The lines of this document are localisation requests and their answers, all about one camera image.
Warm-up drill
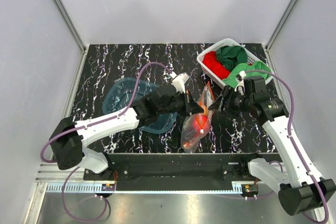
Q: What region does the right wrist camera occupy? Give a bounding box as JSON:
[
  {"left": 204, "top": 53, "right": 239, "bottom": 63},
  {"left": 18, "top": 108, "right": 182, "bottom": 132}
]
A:
[{"left": 235, "top": 71, "right": 246, "bottom": 89}]

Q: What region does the blue plastic container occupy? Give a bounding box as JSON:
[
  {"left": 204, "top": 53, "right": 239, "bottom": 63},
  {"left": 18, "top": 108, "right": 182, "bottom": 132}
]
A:
[{"left": 102, "top": 77, "right": 177, "bottom": 134}]

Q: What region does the red cloth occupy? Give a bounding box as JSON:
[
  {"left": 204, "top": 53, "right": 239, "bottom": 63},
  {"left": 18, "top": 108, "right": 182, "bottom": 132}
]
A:
[{"left": 202, "top": 51, "right": 230, "bottom": 80}]

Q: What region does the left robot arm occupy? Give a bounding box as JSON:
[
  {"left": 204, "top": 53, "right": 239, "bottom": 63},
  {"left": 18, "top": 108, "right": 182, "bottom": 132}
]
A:
[{"left": 49, "top": 85, "right": 204, "bottom": 180}]

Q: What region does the clear zip top bag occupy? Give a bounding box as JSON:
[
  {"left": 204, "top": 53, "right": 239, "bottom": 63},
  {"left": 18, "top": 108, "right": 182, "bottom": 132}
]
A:
[{"left": 181, "top": 82, "right": 215, "bottom": 153}]

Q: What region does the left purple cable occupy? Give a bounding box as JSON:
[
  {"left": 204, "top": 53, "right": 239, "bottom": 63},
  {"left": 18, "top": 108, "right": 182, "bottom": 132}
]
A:
[{"left": 40, "top": 61, "right": 178, "bottom": 221}]

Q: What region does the aluminium frame rail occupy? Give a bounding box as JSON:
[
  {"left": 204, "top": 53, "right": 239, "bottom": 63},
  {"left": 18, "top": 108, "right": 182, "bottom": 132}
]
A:
[{"left": 52, "top": 0, "right": 87, "bottom": 52}]

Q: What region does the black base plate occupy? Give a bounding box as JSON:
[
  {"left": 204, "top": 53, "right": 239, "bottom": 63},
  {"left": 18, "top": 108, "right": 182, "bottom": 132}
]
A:
[{"left": 83, "top": 153, "right": 274, "bottom": 191}]

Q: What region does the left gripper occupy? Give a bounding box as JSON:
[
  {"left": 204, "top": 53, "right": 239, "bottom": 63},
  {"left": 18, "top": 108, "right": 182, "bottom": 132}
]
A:
[{"left": 158, "top": 89, "right": 204, "bottom": 117}]

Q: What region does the light green cloth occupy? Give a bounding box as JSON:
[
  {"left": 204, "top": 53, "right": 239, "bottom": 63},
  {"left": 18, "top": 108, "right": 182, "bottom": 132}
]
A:
[{"left": 223, "top": 61, "right": 271, "bottom": 88}]

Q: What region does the white plastic basket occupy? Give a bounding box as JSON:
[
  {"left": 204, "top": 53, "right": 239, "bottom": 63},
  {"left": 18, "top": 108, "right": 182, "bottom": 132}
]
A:
[{"left": 197, "top": 38, "right": 272, "bottom": 88}]

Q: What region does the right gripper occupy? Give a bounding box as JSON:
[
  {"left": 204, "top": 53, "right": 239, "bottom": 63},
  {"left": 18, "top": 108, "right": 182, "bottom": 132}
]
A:
[{"left": 207, "top": 84, "right": 254, "bottom": 119}]

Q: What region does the white cable duct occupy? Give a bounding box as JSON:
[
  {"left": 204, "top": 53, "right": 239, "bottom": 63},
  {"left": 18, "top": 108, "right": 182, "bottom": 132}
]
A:
[{"left": 46, "top": 183, "right": 116, "bottom": 194}]

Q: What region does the dark green cloth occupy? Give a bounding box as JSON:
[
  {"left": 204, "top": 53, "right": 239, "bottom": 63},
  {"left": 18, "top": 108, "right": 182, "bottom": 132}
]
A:
[{"left": 215, "top": 46, "right": 248, "bottom": 71}]

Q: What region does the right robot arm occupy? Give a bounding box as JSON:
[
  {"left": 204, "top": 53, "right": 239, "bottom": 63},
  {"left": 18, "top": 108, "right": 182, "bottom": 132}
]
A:
[{"left": 209, "top": 74, "right": 335, "bottom": 219}]

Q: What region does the red fake apple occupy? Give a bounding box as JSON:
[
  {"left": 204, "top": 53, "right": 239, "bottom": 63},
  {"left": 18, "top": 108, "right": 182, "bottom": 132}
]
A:
[{"left": 192, "top": 114, "right": 212, "bottom": 136}]

